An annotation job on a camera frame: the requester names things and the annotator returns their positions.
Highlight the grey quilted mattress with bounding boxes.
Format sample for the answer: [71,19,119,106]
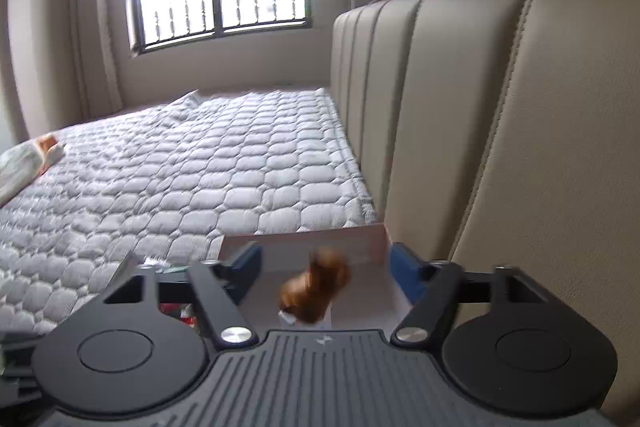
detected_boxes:
[0,88,377,338]

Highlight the beige padded headboard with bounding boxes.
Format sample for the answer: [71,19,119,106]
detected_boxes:
[330,0,640,427]

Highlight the cardboard box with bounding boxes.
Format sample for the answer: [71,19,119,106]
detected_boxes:
[219,226,417,333]

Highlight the beige curtain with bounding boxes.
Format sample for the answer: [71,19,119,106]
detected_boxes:
[0,0,132,144]

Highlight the white orange cloth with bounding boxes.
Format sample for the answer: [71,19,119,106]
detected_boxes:
[0,133,66,208]

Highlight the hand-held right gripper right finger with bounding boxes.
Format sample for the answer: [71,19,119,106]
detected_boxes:
[389,242,547,351]

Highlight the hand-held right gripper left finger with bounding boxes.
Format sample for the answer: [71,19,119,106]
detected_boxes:
[104,242,264,349]

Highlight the brown toy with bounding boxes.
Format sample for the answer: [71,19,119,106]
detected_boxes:
[277,247,353,326]

